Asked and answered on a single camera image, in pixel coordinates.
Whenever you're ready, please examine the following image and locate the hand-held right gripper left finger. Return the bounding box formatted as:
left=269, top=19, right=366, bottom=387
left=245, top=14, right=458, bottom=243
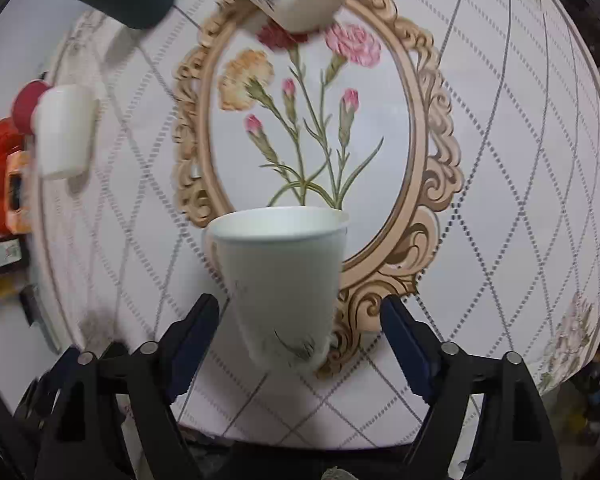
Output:
left=34, top=293, right=220, bottom=480

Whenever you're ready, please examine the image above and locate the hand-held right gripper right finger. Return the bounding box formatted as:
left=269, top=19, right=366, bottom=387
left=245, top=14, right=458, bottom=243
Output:
left=380, top=295, right=563, bottom=480

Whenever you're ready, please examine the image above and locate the floral printed tablecloth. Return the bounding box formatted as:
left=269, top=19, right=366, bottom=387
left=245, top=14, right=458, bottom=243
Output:
left=34, top=0, right=600, bottom=450

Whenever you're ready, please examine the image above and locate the orange box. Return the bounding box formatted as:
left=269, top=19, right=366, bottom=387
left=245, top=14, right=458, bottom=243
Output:
left=5, top=151, right=35, bottom=234

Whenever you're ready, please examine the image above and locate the red round object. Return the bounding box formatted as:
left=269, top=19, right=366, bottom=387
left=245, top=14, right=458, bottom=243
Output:
left=12, top=80, right=52, bottom=136

